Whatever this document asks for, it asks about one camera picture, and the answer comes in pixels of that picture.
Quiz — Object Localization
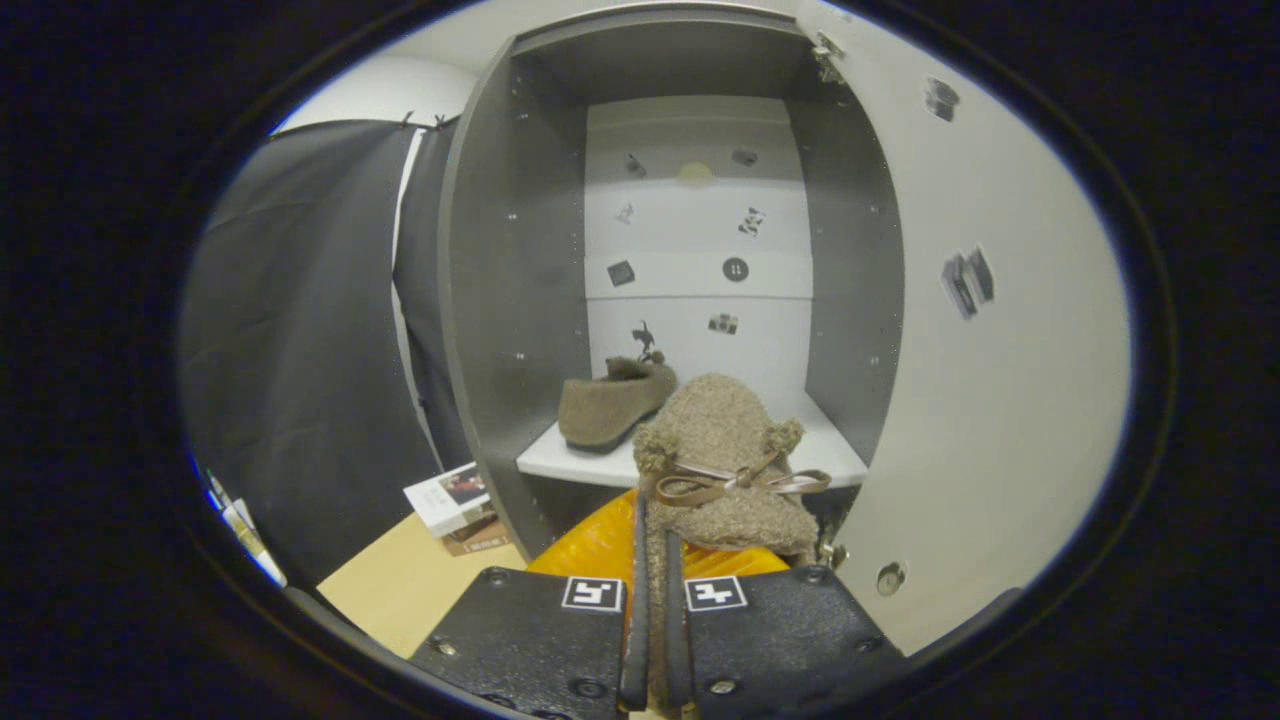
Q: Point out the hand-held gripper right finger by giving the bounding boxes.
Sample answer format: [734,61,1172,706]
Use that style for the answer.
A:
[665,535,906,720]

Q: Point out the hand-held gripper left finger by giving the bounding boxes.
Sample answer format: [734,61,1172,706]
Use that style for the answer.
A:
[410,490,651,720]

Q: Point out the brown fuzzy shoe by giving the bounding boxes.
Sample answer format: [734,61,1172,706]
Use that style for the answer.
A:
[632,373,833,706]
[557,355,679,454]

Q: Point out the grey shoe cabinet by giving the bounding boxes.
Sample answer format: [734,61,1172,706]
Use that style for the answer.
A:
[437,8,906,561]

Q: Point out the white cabinet shelf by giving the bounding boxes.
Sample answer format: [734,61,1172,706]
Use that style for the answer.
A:
[515,390,869,491]

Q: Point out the brown book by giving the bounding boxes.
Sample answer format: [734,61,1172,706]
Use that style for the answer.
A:
[440,515,513,557]

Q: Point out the white book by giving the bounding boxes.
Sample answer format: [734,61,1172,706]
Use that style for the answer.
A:
[405,462,496,538]

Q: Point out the black backdrop cloth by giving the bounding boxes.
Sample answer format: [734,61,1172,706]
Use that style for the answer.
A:
[180,118,476,586]

